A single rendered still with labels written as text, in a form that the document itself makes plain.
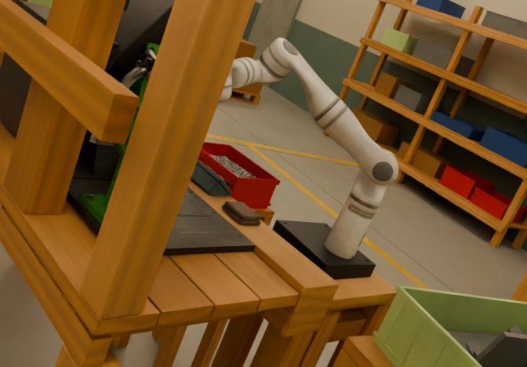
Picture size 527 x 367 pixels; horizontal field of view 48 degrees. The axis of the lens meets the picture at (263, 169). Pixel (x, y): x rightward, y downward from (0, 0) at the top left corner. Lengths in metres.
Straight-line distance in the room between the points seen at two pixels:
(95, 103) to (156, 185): 0.18
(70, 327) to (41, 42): 0.57
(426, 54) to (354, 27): 2.04
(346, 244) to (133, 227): 0.84
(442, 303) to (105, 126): 1.07
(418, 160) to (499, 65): 1.45
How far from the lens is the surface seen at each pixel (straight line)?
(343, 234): 1.74
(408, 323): 1.57
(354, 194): 1.72
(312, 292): 1.52
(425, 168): 7.23
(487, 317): 1.89
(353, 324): 1.82
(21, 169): 1.45
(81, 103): 1.12
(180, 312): 1.25
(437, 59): 7.41
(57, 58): 1.23
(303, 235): 1.78
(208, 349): 2.44
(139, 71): 1.66
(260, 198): 2.13
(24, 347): 2.49
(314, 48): 9.83
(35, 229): 1.38
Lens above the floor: 1.52
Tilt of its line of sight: 16 degrees down
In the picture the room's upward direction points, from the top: 22 degrees clockwise
